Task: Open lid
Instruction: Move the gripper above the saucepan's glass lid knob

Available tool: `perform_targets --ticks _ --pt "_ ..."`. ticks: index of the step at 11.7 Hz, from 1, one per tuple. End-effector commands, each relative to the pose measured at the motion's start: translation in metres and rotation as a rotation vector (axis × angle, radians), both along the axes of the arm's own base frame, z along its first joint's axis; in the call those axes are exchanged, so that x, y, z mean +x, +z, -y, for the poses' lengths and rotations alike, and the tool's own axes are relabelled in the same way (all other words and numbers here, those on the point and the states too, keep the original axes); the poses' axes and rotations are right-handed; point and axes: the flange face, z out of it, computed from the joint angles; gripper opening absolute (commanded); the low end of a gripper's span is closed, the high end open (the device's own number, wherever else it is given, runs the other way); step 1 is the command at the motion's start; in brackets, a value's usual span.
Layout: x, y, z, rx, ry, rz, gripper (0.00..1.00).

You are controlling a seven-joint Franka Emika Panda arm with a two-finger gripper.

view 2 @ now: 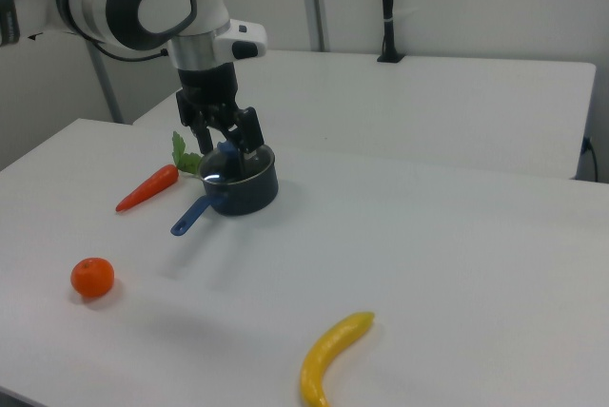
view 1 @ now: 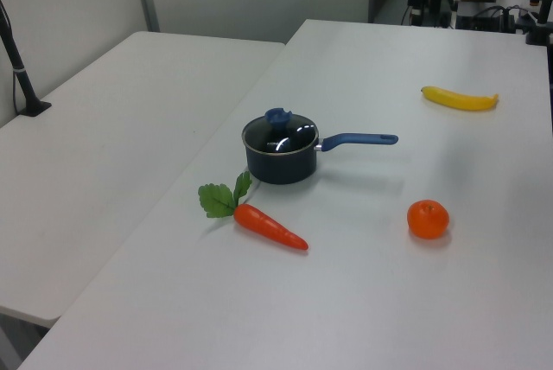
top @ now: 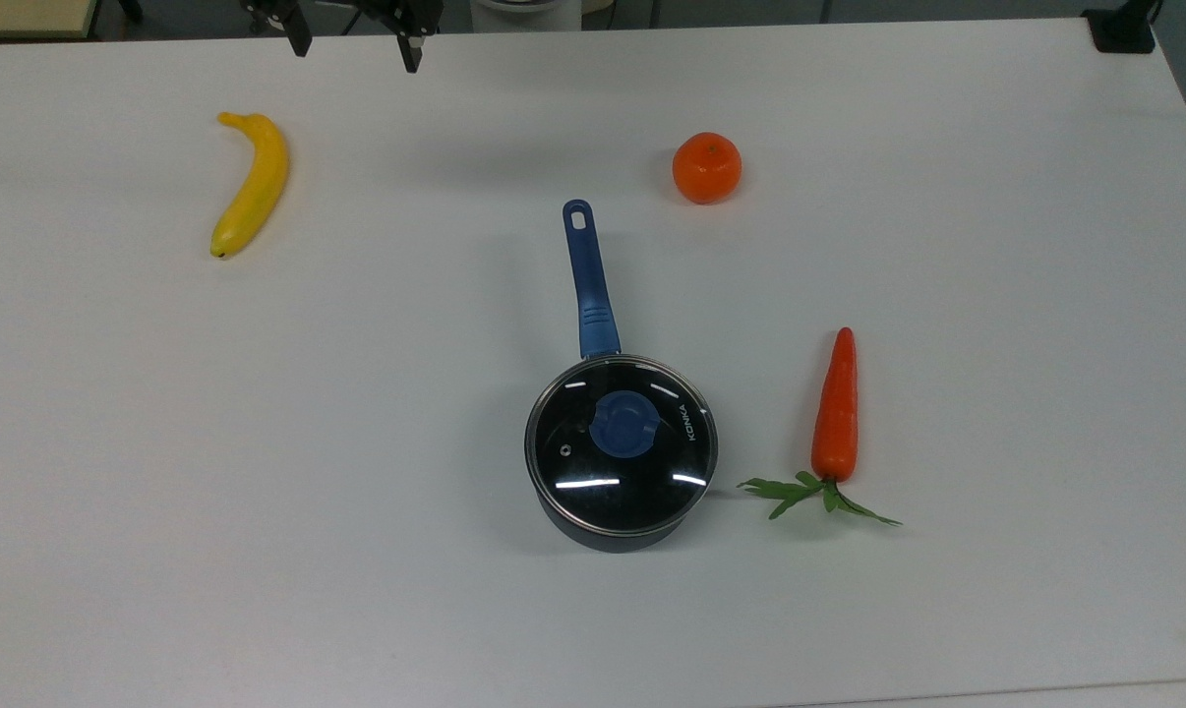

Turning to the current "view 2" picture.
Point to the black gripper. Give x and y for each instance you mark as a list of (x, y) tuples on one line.
[(209, 83)]

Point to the glass lid with blue knob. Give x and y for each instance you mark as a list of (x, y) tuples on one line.
[(227, 170)]

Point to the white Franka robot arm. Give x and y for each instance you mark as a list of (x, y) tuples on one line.
[(119, 3)]

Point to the dark blue saucepan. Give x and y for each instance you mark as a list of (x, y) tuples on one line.
[(247, 195)]

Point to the orange toy carrot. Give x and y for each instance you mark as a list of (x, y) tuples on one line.
[(150, 188)]

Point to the toy orange fruit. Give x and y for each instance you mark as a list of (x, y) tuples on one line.
[(92, 277)]

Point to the black pole with clamp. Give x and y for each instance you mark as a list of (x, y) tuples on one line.
[(389, 7)]

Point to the yellow toy banana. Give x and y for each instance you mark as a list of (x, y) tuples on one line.
[(328, 345)]

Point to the slim grey partition post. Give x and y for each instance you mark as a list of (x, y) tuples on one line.
[(107, 83)]

